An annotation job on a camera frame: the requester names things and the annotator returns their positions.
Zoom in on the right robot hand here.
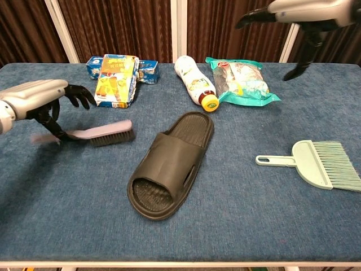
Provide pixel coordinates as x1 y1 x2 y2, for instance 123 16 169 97
235 0 354 82

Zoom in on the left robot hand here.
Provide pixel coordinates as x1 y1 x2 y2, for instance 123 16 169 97
0 79 97 142

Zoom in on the black rubber slipper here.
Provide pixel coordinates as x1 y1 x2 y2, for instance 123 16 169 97
127 111 215 222

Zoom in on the mint green hand broom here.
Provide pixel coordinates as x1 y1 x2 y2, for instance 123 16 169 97
255 139 361 194

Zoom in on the brown curtain panel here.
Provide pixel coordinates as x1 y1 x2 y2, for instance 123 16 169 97
0 0 69 69
186 0 296 64
58 0 173 64
287 22 361 64

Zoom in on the yellow snack box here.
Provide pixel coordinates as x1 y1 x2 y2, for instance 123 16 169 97
92 54 140 109

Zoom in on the green plastic snack bag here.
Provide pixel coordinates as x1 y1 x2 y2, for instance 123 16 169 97
205 56 282 108

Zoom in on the blue snack box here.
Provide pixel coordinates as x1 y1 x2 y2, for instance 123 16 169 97
86 55 160 85

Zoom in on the blue fabric table cover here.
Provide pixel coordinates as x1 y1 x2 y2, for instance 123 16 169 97
0 62 361 263

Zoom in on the white bottle yellow cap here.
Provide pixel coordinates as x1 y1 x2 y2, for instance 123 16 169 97
174 55 220 113

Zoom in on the white partition post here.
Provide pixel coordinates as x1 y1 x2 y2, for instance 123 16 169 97
44 0 81 64
170 0 188 64
279 21 304 64

